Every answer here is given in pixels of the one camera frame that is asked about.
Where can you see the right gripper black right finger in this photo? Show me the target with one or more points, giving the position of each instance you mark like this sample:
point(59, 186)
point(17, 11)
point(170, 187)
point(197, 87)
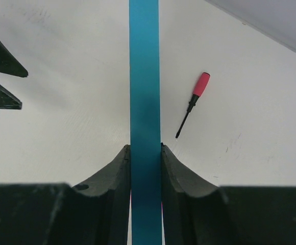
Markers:
point(198, 212)

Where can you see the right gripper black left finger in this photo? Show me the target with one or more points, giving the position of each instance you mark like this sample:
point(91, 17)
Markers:
point(95, 211)

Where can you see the red handled screwdriver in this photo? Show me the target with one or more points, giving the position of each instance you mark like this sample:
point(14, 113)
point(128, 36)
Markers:
point(198, 90)

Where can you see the blue wooden picture frame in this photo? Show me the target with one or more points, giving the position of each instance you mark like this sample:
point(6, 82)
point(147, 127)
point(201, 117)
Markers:
point(145, 135)

